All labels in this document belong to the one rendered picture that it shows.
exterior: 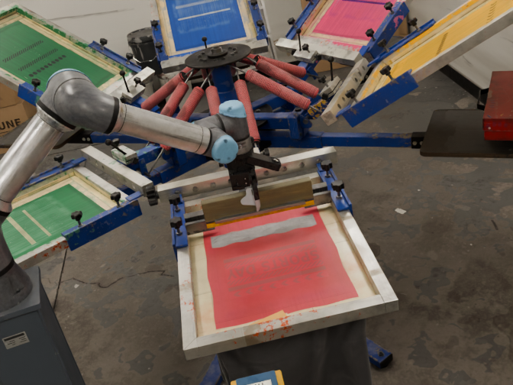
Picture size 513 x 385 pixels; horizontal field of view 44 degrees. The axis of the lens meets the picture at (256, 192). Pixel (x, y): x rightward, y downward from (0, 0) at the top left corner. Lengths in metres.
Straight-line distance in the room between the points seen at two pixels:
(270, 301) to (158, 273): 2.00
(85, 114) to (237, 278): 0.71
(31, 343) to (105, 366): 1.54
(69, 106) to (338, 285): 0.89
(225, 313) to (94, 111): 0.68
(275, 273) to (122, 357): 1.52
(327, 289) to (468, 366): 1.23
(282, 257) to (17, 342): 0.81
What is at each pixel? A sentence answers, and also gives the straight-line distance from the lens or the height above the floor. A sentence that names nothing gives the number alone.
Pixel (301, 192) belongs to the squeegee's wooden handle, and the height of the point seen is 1.11.
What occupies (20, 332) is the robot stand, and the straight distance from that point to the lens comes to 1.76.
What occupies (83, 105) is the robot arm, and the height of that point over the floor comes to 1.63.
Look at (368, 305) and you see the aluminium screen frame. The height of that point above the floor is 0.99.
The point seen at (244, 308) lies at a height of 0.96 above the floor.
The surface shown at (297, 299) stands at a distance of 1.83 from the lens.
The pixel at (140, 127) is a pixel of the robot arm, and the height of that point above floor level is 1.53.
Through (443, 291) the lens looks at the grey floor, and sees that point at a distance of 3.31.
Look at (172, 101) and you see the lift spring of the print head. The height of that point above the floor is 1.17.
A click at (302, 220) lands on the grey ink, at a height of 0.96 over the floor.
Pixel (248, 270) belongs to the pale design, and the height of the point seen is 0.96.
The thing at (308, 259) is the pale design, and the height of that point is 0.96.
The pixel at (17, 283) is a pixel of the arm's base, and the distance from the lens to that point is 1.73.
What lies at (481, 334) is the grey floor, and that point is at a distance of 3.09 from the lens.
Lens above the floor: 2.12
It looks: 29 degrees down
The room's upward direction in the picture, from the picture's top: 11 degrees counter-clockwise
